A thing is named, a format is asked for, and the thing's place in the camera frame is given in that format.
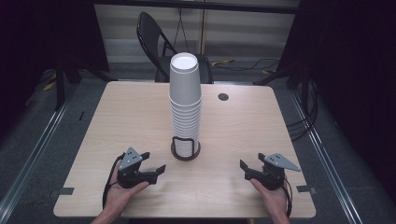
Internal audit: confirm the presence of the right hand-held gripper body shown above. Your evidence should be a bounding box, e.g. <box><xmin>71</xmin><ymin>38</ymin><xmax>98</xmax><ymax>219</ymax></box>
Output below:
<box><xmin>244</xmin><ymin>152</ymin><xmax>302</xmax><ymax>191</ymax></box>

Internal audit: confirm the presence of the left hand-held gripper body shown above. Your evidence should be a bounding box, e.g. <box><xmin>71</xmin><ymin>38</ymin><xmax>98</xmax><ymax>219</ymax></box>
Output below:
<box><xmin>116</xmin><ymin>147</ymin><xmax>159</xmax><ymax>189</ymax></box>

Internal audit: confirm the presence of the black wire cup holder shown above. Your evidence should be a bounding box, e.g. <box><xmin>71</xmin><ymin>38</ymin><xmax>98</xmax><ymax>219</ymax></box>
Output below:
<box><xmin>170</xmin><ymin>135</ymin><xmax>202</xmax><ymax>162</ymax></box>

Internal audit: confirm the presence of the single white paper cup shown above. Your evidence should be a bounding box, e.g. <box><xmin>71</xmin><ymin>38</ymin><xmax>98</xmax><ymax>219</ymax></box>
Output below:
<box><xmin>168</xmin><ymin>51</ymin><xmax>203</xmax><ymax>105</ymax></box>

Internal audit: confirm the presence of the person's right hand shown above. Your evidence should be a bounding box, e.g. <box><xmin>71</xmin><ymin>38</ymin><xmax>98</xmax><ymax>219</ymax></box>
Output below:
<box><xmin>249</xmin><ymin>177</ymin><xmax>290</xmax><ymax>218</ymax></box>

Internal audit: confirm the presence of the person's left hand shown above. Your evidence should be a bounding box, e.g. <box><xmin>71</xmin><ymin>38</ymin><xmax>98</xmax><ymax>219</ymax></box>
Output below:
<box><xmin>104</xmin><ymin>161</ymin><xmax>150</xmax><ymax>216</ymax></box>

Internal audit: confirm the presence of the grey tape strip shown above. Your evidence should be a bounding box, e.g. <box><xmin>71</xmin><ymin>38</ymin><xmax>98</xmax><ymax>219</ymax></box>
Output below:
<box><xmin>49</xmin><ymin>187</ymin><xmax>76</xmax><ymax>198</ymax></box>
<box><xmin>295</xmin><ymin>185</ymin><xmax>318</xmax><ymax>196</ymax></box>

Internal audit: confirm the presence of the yellow floor tape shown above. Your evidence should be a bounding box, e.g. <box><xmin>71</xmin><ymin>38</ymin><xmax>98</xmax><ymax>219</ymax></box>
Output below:
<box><xmin>210</xmin><ymin>59</ymin><xmax>235</xmax><ymax>67</ymax></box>
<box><xmin>42</xmin><ymin>80</ymin><xmax>58</xmax><ymax>92</ymax></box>

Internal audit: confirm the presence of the black folding chair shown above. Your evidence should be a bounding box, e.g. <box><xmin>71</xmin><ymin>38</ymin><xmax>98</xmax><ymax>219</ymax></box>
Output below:
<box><xmin>135</xmin><ymin>11</ymin><xmax>215</xmax><ymax>85</ymax></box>

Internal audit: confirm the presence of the dark curtain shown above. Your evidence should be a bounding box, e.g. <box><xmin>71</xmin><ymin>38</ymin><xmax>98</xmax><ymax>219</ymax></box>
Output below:
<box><xmin>276</xmin><ymin>0</ymin><xmax>396</xmax><ymax>194</ymax></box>
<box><xmin>0</xmin><ymin>0</ymin><xmax>110</xmax><ymax>138</ymax></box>

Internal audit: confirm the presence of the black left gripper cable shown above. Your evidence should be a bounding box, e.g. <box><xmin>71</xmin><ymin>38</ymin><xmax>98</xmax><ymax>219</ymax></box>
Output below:
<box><xmin>101</xmin><ymin>152</ymin><xmax>126</xmax><ymax>210</ymax></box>

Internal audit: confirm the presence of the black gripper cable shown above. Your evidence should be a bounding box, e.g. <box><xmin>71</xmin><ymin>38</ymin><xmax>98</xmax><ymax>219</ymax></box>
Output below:
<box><xmin>101</xmin><ymin>152</ymin><xmax>126</xmax><ymax>210</ymax></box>
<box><xmin>281</xmin><ymin>175</ymin><xmax>294</xmax><ymax>218</ymax></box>

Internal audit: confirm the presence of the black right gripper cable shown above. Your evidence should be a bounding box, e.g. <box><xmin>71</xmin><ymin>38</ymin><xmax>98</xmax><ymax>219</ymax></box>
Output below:
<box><xmin>281</xmin><ymin>175</ymin><xmax>294</xmax><ymax>218</ymax></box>

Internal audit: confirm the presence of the metal floor rail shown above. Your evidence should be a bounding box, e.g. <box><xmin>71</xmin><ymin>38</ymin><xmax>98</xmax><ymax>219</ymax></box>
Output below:
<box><xmin>289</xmin><ymin>89</ymin><xmax>364</xmax><ymax>224</ymax></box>
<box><xmin>0</xmin><ymin>101</ymin><xmax>72</xmax><ymax>217</ymax></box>

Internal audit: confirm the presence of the bundle of black floor cables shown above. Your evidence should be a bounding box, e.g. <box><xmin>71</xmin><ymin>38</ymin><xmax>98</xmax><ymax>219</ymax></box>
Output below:
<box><xmin>285</xmin><ymin>76</ymin><xmax>320</xmax><ymax>143</ymax></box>

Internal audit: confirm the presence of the thin black floor cable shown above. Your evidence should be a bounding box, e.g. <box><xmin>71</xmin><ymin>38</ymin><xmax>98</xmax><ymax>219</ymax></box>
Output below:
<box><xmin>214</xmin><ymin>57</ymin><xmax>281</xmax><ymax>73</ymax></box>

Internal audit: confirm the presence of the thin hanging black cable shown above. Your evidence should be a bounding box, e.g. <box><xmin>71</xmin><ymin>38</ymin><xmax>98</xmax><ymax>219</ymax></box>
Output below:
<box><xmin>173</xmin><ymin>7</ymin><xmax>191</xmax><ymax>54</ymax></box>

